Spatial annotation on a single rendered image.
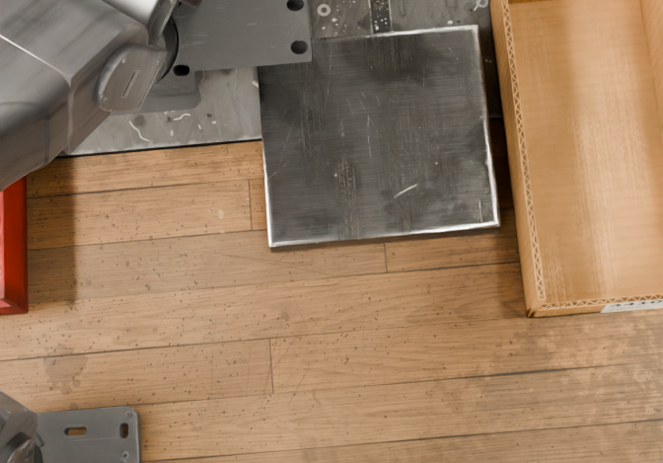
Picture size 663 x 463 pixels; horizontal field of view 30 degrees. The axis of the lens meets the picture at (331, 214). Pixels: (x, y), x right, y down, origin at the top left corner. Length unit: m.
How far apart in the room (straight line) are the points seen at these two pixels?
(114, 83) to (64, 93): 0.04
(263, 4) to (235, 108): 0.24
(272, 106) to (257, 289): 0.14
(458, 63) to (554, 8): 0.09
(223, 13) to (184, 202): 0.25
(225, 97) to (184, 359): 0.20
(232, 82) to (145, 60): 0.34
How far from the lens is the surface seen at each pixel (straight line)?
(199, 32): 0.73
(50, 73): 0.58
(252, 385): 0.91
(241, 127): 0.95
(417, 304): 0.91
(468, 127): 0.93
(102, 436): 0.91
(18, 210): 0.94
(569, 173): 0.94
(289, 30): 0.73
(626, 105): 0.96
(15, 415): 0.78
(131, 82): 0.63
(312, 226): 0.90
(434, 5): 0.98
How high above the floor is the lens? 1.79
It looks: 75 degrees down
